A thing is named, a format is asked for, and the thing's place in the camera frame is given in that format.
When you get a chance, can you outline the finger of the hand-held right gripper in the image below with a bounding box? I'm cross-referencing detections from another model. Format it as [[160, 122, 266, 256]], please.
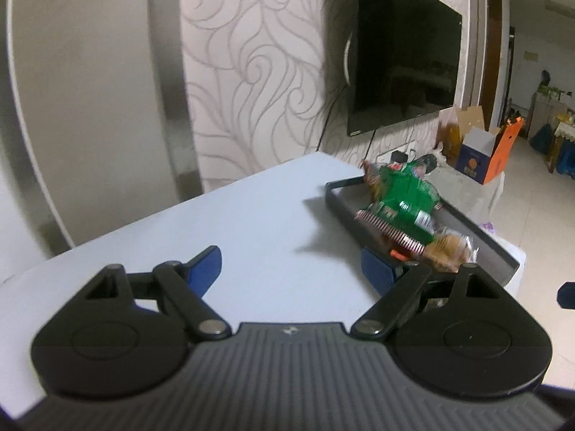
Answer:
[[557, 281, 575, 310]]

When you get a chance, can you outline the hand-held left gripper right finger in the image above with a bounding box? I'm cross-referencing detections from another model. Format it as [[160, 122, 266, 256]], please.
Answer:
[[350, 248, 510, 341]]

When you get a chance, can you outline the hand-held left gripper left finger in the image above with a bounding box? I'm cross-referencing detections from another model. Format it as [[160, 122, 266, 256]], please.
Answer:
[[54, 246, 232, 341]]

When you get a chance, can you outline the black cardboard box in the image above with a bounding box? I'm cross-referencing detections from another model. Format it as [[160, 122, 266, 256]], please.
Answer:
[[324, 179, 522, 286]]

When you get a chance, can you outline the brown pastry packet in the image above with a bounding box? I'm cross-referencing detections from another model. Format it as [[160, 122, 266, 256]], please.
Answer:
[[422, 229, 476, 274]]

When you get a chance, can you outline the green snack bag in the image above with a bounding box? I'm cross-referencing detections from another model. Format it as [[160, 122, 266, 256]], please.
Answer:
[[355, 158, 443, 254]]

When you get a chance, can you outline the grey stone bench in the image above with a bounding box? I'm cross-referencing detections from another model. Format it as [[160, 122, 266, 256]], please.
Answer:
[[422, 162, 506, 225]]

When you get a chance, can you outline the blue plastic stool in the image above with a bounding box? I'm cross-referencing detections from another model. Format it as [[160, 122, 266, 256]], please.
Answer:
[[557, 144, 575, 176]]

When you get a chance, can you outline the orange and blue cardboard box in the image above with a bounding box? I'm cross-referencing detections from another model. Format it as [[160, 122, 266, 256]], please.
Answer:
[[454, 105, 524, 185]]

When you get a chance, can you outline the dark blue bag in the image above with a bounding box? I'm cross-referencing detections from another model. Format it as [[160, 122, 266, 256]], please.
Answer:
[[530, 123, 553, 153]]

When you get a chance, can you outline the table with lace cloth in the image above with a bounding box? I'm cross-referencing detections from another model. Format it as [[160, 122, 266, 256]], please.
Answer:
[[550, 121, 575, 173]]

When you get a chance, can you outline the grey cabinet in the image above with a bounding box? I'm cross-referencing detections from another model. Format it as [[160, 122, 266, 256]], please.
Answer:
[[530, 92, 567, 140]]

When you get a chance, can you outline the black television cable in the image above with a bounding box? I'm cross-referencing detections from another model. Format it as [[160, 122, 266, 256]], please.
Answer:
[[317, 85, 349, 153]]

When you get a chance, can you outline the black wall television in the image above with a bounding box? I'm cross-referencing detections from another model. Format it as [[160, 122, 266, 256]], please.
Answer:
[[326, 0, 463, 138]]

